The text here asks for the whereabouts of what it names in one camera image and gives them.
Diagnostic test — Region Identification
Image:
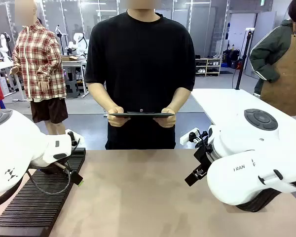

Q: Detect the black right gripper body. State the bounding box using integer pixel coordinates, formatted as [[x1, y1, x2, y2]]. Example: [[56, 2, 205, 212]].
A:
[[193, 142, 214, 173]]

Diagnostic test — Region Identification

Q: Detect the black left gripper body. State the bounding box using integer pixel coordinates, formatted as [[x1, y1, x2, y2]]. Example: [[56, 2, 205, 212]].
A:
[[36, 158, 74, 175]]

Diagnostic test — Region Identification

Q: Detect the black tablet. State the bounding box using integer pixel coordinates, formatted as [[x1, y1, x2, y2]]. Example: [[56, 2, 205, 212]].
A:
[[108, 111, 176, 119]]

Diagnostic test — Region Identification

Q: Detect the person's right forearm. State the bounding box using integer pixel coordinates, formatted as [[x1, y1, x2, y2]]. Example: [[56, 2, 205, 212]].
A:
[[87, 82, 119, 112]]

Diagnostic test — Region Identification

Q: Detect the person's left forearm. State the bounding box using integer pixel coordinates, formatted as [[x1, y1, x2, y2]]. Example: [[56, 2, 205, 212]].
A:
[[166, 86, 192, 112]]

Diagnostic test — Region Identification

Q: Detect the black ribbed PCB rack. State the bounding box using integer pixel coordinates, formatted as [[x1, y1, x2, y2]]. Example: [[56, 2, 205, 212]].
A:
[[0, 147, 86, 237], [236, 189, 282, 213]]

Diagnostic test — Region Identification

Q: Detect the person's left hand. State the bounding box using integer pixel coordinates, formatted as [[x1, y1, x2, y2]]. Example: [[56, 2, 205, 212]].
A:
[[152, 107, 177, 129]]

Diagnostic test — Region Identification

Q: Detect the person's right hand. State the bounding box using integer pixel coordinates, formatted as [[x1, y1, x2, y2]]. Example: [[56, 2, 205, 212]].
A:
[[107, 106, 132, 128]]

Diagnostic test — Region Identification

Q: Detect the wooden shoe shelf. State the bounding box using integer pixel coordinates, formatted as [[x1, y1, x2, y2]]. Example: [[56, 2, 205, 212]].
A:
[[195, 57, 223, 77]]

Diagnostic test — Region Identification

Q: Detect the white desk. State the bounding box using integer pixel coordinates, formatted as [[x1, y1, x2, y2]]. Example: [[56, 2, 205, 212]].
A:
[[61, 59, 89, 98]]

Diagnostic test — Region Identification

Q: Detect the black tripod pole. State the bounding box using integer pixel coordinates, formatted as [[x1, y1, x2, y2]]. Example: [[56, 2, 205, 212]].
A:
[[235, 28, 255, 90]]

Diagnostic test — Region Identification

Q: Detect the person in black t-shirt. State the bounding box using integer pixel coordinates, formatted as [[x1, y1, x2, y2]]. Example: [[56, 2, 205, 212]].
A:
[[84, 0, 196, 151]]

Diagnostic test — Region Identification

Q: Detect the person in brown apron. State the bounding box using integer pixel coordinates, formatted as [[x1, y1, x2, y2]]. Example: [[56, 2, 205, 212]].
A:
[[249, 0, 296, 117]]

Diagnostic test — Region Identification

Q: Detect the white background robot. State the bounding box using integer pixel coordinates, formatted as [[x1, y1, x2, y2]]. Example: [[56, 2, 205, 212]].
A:
[[0, 33, 11, 61], [68, 32, 90, 56]]

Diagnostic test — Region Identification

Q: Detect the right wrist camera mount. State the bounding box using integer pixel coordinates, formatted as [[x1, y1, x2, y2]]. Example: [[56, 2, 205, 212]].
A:
[[180, 126, 208, 149]]

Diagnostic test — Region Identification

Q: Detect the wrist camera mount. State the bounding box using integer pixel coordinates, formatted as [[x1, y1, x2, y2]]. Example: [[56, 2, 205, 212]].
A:
[[180, 126, 208, 149], [65, 128, 85, 147]]

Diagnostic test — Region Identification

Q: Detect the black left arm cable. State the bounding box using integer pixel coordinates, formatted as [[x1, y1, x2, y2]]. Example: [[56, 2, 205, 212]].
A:
[[26, 160, 74, 196]]

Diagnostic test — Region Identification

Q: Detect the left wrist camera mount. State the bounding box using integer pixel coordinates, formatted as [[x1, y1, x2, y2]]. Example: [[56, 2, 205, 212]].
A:
[[65, 128, 85, 147]]

